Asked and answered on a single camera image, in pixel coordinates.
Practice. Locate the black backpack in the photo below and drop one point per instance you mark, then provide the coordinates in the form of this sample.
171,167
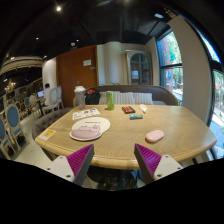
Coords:
92,96

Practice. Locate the yellow table sticker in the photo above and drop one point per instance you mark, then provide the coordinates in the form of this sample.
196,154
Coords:
45,135

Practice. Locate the white wrapped item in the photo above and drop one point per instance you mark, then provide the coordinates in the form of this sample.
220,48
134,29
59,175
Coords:
143,108

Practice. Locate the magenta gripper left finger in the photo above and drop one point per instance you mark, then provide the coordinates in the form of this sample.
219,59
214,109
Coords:
73,167

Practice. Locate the white paper menu sheet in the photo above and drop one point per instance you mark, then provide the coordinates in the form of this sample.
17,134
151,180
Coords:
85,113

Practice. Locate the blue oval-back chair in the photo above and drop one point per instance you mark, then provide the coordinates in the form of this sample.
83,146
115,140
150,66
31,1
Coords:
13,120

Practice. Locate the teal small pack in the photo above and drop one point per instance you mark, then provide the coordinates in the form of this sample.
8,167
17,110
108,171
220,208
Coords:
133,117

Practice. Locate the green bottle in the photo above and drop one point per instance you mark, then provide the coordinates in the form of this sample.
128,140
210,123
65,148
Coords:
110,100

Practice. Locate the grey tufted armchair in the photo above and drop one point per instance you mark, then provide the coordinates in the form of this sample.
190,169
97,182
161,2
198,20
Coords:
45,121

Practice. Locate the arched mirror cabinet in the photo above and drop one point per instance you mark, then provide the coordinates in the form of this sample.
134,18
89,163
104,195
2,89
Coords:
138,68

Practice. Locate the white pink mouse pad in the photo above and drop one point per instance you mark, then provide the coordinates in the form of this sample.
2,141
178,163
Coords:
89,128

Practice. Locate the wooden door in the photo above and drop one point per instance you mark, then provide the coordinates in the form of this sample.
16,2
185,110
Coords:
76,68

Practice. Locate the brown booth sofa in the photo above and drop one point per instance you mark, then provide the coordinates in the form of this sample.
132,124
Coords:
158,93

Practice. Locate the clear tumbler with lid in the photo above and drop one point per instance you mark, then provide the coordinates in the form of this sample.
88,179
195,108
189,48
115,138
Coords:
80,97

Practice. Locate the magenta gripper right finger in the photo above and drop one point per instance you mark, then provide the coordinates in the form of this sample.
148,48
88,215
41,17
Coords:
154,166

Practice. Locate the seated person in white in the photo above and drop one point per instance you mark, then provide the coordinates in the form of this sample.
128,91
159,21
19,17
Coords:
46,94

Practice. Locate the black red small box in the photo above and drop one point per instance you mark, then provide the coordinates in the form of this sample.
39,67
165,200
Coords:
128,110

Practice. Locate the pink computer mouse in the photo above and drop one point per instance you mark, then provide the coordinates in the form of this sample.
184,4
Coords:
154,136

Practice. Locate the striped white cushion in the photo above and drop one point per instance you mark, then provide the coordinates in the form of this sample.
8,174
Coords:
132,98

